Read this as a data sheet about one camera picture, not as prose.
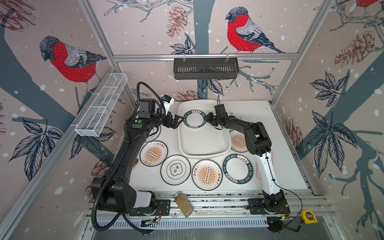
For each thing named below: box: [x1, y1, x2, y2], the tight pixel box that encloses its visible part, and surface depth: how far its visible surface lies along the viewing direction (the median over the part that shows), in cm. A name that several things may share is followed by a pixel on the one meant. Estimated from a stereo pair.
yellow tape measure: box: [301, 209, 318, 224], surface depth 70 cm
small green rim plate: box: [183, 109, 207, 129], surface depth 113 cm
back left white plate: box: [145, 125, 161, 143], surface depth 70 cm
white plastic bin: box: [177, 99, 232, 158], surface depth 100 cm
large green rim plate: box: [222, 153, 254, 185], surface depth 88 cm
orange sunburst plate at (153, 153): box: [139, 140, 168, 167], surface depth 95 cm
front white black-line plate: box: [160, 154, 192, 186], surface depth 87 cm
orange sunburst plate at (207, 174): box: [191, 159, 223, 191], surface depth 85 cm
